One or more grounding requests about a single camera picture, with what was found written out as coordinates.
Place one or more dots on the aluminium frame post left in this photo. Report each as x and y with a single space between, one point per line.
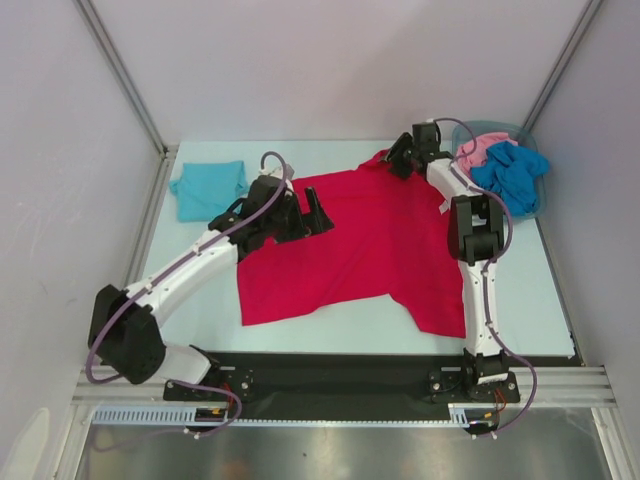
114 61

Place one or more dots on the grey plastic laundry basket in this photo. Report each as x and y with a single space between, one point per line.
472 129

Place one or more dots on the folded light blue t-shirt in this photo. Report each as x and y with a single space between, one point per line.
205 190

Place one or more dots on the aluminium frame rail front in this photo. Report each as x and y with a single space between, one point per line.
557 387

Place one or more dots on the pink t-shirt in basket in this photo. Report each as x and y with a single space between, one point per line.
474 152

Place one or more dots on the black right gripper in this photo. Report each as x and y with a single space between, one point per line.
405 155

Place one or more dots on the aluminium frame post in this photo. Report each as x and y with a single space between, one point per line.
114 61
587 17

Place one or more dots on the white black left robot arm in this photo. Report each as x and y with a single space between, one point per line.
125 331

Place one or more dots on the red t-shirt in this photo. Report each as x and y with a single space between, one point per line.
389 238

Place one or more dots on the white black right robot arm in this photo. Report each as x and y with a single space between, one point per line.
479 233

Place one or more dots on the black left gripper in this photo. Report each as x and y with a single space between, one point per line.
313 222

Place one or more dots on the light blue cable duct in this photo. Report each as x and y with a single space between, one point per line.
439 415

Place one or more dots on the dark blue t-shirt in basket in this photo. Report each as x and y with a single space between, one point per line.
511 171

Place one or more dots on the aluminium frame post right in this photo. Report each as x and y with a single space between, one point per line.
587 17

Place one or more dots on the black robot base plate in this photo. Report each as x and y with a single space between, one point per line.
433 378

